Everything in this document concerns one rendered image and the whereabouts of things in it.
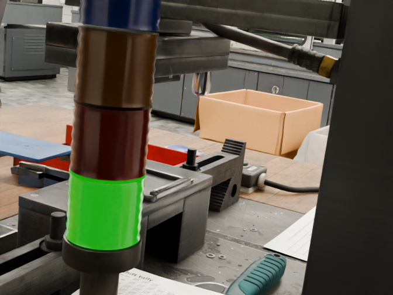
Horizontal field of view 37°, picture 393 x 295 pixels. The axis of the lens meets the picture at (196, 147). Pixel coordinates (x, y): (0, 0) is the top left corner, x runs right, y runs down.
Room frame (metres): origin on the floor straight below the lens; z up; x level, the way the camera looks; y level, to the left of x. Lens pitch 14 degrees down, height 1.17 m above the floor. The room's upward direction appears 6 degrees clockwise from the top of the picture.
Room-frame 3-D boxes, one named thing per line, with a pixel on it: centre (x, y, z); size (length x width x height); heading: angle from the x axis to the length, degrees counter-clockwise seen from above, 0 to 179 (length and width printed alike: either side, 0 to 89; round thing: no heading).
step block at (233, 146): (0.79, -0.04, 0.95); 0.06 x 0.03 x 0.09; 154
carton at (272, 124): (3.12, -0.31, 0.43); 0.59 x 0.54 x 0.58; 150
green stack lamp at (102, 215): (0.28, 0.04, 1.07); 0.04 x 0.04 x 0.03
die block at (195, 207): (0.57, 0.07, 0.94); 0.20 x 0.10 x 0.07; 154
